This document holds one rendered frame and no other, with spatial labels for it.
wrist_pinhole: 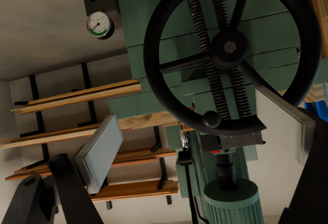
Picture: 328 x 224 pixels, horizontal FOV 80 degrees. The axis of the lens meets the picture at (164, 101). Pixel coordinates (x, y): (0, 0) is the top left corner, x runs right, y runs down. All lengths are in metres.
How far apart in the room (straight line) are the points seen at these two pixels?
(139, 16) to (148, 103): 0.23
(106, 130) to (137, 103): 0.37
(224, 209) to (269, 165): 2.58
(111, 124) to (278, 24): 0.50
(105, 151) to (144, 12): 0.47
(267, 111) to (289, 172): 3.19
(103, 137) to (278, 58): 0.49
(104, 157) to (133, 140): 3.06
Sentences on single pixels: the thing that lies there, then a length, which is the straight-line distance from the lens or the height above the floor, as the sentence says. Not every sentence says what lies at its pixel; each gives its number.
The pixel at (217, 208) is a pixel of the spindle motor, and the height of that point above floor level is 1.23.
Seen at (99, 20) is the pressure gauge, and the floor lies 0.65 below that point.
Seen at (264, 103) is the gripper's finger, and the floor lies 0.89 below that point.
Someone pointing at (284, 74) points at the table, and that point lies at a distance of 0.57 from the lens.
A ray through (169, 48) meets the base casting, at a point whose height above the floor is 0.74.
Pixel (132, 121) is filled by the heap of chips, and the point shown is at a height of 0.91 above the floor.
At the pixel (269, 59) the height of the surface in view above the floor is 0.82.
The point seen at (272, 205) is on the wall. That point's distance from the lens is 3.47.
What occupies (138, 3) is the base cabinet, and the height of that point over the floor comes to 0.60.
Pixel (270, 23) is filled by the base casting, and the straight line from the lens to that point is 0.59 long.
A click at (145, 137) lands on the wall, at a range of 3.15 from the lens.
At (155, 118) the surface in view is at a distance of 0.69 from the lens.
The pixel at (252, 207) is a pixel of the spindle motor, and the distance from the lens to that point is 0.72.
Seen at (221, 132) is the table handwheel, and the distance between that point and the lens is 0.34.
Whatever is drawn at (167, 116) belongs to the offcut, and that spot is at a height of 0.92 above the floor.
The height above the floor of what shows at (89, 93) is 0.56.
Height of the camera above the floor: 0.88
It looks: 1 degrees down
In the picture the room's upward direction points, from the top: 170 degrees clockwise
